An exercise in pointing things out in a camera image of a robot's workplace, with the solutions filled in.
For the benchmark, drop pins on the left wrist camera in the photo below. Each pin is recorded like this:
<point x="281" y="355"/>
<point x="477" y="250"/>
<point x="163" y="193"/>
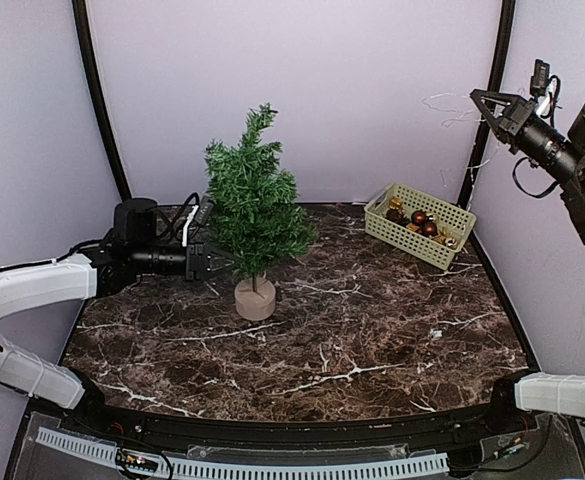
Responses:
<point x="196" y="218"/>

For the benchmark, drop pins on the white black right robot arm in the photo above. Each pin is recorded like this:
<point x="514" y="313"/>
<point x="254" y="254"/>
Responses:
<point x="563" y="158"/>

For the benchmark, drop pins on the small green christmas tree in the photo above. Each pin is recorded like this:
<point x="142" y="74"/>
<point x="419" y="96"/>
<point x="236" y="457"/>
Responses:
<point x="255" y="215"/>

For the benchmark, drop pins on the gold gift box ornament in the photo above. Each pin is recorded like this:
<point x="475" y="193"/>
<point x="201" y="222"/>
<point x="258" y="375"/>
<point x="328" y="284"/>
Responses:
<point x="395" y="204"/>

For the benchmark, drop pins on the brown bauble lower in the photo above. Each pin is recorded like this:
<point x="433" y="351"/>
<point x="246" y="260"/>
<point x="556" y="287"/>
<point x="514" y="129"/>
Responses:
<point x="429" y="229"/>

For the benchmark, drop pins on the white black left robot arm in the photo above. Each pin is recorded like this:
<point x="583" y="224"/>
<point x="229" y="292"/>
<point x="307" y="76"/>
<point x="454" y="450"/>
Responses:
<point x="139" y="243"/>

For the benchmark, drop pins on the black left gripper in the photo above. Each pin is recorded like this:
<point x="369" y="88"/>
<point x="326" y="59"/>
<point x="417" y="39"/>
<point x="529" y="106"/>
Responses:
<point x="197" y="261"/>

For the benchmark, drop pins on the brown bauble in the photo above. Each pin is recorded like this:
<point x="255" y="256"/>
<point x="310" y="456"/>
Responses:
<point x="419" y="217"/>
<point x="429" y="229"/>

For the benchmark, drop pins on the beige plastic basket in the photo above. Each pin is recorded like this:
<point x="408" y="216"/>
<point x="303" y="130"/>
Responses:
<point x="409" y="239"/>

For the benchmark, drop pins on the grey slotted cable duct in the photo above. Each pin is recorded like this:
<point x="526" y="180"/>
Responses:
<point x="221" y="463"/>

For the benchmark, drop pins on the black front rail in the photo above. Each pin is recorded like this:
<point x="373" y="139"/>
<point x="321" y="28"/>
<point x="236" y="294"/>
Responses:
<point x="454" y="430"/>

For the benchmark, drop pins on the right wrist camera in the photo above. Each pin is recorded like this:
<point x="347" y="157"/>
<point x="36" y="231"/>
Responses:
<point x="544" y="89"/>

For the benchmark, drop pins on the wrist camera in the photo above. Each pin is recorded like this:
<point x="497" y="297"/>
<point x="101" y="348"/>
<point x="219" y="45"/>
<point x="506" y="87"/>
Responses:
<point x="544" y="89"/>
<point x="196" y="218"/>

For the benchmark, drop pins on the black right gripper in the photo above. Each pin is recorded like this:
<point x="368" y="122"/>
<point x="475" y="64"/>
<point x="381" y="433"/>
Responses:
<point x="518" y="112"/>

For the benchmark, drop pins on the brown bauble upper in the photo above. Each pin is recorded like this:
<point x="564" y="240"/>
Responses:
<point x="419" y="217"/>

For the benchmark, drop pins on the brown pine cone ornament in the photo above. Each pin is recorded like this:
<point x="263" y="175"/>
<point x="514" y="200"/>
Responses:
<point x="397" y="217"/>

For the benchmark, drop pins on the left black frame post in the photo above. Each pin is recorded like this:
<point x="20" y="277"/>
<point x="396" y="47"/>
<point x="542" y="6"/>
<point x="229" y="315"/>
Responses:
<point x="93" y="80"/>

